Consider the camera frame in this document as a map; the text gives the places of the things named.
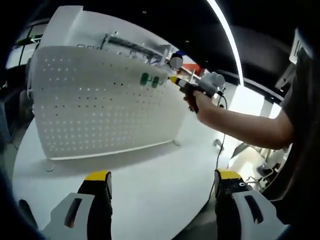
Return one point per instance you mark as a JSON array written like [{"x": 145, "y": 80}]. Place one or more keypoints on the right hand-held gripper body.
[{"x": 212, "y": 83}]

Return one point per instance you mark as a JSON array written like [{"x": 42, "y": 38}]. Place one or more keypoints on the ceiling air unit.
[{"x": 297, "y": 47}]

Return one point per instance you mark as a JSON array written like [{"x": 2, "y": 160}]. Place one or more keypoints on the person's right hand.
[{"x": 203, "y": 105}]

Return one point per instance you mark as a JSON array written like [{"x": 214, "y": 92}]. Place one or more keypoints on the white perforated mounting plate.
[{"x": 100, "y": 112}]

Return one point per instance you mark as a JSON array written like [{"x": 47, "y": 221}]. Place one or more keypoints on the ceiling light strip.
[{"x": 228, "y": 32}]

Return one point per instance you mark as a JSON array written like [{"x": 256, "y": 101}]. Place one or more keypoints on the white metal storage shelf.
[{"x": 140, "y": 47}]

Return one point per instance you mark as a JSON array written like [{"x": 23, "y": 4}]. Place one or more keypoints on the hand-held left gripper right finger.
[{"x": 240, "y": 220}]

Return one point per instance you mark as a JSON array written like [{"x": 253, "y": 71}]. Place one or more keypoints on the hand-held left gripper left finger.
[{"x": 65, "y": 220}]

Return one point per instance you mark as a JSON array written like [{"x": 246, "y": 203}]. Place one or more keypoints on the green hook assembly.
[
  {"x": 155, "y": 82},
  {"x": 144, "y": 79}
]

